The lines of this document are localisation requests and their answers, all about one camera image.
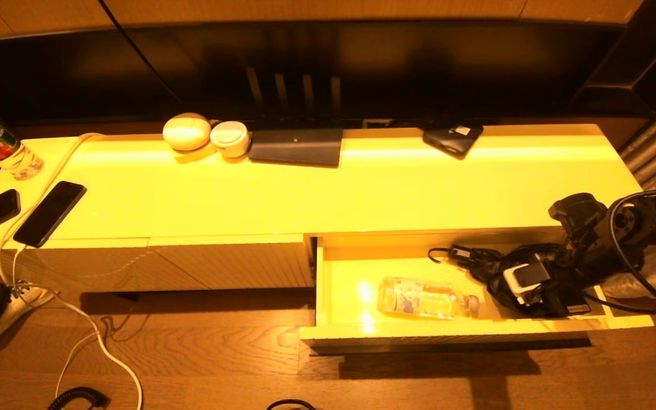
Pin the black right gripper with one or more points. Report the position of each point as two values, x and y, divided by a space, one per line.
570 302

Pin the black umbrella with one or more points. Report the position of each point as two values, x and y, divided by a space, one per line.
490 267

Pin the clear bottle with white cap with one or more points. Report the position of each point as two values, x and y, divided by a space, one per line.
419 297

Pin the cream white drawer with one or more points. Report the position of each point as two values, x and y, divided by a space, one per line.
351 267

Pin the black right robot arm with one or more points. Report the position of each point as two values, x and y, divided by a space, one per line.
647 219

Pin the beige wooden cabinet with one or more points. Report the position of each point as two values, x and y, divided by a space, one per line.
248 199

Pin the small black labelled device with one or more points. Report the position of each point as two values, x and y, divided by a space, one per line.
453 141

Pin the dark wooden shelf unit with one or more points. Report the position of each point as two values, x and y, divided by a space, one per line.
647 57

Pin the black television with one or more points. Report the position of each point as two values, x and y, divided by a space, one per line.
419 62

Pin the dark grey flat box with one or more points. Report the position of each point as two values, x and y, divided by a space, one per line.
296 146

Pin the white round lidded cup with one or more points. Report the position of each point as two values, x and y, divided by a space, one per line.
230 137

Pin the white oval case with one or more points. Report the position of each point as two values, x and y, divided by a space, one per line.
187 132

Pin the black smartphone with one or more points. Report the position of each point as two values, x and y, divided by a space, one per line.
49 212

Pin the white sneaker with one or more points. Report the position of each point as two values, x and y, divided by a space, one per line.
15 310

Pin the clear bottle with colourful label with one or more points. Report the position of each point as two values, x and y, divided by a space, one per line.
3 149

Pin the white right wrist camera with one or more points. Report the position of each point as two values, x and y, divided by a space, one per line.
524 279

